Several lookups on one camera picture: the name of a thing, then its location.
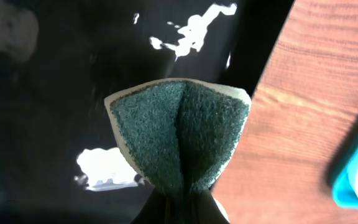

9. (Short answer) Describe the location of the green scrubbing sponge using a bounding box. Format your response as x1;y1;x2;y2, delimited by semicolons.
104;78;251;198

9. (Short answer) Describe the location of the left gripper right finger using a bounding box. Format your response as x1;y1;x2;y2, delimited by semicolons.
183;189;229;224

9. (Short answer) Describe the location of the black rectangular bin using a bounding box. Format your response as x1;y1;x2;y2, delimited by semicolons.
0;1;293;223

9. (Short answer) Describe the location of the teal plastic tray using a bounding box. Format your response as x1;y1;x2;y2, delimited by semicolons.
332;132;358;209

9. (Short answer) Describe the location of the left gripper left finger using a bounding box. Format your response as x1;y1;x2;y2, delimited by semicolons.
131;189;184;224

